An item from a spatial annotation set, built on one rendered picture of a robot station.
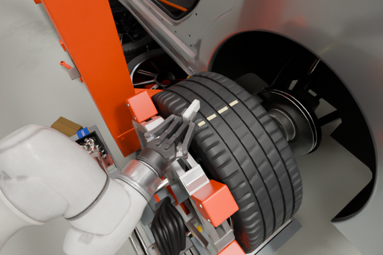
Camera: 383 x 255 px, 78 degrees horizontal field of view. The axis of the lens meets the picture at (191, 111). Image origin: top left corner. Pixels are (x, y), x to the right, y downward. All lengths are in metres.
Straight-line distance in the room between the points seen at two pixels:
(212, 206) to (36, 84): 2.44
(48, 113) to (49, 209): 2.07
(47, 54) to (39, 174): 2.72
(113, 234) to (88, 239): 0.04
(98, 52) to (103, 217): 0.54
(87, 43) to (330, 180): 1.85
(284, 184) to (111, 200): 0.47
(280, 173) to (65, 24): 0.73
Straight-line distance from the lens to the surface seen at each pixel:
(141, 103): 0.81
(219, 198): 0.60
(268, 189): 0.71
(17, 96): 2.80
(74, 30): 0.80
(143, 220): 0.88
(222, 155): 0.63
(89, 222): 0.49
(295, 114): 1.02
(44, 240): 1.98
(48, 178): 0.44
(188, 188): 0.65
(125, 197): 0.50
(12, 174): 0.45
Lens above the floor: 1.73
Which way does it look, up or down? 53 degrees down
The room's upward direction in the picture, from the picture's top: straight up
